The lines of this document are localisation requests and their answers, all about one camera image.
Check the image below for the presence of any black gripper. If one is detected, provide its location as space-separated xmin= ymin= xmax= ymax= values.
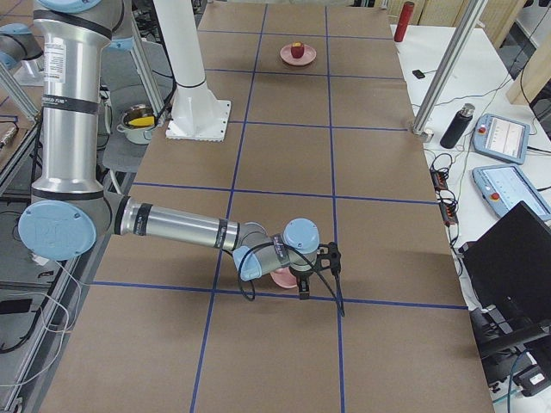
xmin=289 ymin=260 xmax=319 ymax=299

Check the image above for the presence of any pink bowl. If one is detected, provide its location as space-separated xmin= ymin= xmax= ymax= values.
xmin=270 ymin=268 xmax=297 ymax=289

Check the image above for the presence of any red apple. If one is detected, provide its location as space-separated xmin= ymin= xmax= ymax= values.
xmin=290 ymin=41 xmax=305 ymax=59

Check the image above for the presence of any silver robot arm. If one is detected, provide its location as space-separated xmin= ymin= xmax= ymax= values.
xmin=18 ymin=1 xmax=320 ymax=299

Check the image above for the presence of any pink plate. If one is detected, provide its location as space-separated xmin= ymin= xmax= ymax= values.
xmin=280 ymin=43 xmax=317 ymax=66

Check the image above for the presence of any black orange usb hub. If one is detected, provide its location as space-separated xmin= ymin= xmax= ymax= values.
xmin=430 ymin=169 xmax=459 ymax=227

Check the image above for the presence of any black laptop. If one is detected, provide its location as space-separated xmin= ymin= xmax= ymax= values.
xmin=463 ymin=201 xmax=550 ymax=321

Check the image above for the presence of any black water bottle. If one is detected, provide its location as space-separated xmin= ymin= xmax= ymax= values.
xmin=439 ymin=103 xmax=475 ymax=149

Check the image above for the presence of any near teach pendant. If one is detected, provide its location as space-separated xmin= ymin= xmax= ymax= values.
xmin=472 ymin=164 xmax=550 ymax=221

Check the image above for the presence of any teach pendant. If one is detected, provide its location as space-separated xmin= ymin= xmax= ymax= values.
xmin=472 ymin=164 xmax=550 ymax=221
xmin=472 ymin=114 xmax=530 ymax=164

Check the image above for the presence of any black monitor stand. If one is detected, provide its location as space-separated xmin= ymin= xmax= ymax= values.
xmin=469 ymin=305 xmax=550 ymax=397

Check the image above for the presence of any white enamel pot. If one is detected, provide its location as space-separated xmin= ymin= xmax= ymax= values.
xmin=116 ymin=104 xmax=156 ymax=145

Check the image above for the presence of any small black device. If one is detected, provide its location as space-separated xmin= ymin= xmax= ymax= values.
xmin=412 ymin=70 xmax=425 ymax=79

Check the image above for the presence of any far teach pendant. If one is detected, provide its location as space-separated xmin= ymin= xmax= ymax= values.
xmin=472 ymin=114 xmax=530 ymax=164

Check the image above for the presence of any red water bottle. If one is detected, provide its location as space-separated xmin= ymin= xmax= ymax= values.
xmin=393 ymin=1 xmax=415 ymax=42

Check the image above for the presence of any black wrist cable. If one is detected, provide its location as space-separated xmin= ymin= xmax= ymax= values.
xmin=237 ymin=240 xmax=347 ymax=319

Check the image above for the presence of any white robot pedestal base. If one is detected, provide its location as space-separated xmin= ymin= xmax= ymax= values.
xmin=153 ymin=0 xmax=232 ymax=142

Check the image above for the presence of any aluminium frame post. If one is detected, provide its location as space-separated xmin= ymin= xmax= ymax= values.
xmin=411 ymin=0 xmax=487 ymax=143

